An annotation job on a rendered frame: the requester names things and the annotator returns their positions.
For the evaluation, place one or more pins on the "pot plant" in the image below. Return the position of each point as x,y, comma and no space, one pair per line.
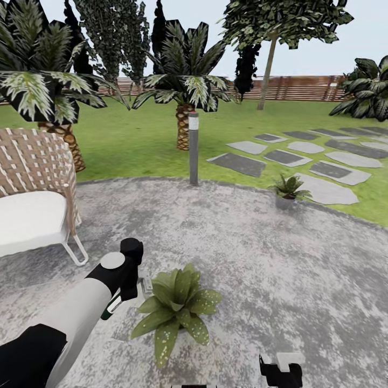
173,309
286,193

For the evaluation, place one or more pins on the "garden chair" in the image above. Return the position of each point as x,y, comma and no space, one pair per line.
37,192

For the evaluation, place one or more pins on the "insectifuge atomizer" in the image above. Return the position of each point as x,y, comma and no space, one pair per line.
112,307

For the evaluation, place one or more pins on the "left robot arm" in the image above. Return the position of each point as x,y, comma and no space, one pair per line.
44,352

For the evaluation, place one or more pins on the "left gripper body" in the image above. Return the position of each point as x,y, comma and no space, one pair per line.
128,288

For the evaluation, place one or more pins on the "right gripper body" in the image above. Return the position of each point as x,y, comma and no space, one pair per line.
277,378

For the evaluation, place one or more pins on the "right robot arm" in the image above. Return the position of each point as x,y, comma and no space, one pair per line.
287,373

